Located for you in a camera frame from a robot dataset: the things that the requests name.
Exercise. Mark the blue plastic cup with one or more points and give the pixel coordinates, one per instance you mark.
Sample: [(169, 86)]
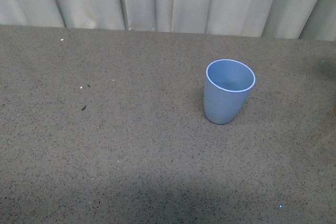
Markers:
[(227, 86)]

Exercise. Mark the white pleated curtain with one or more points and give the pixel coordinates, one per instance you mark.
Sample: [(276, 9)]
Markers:
[(304, 19)]

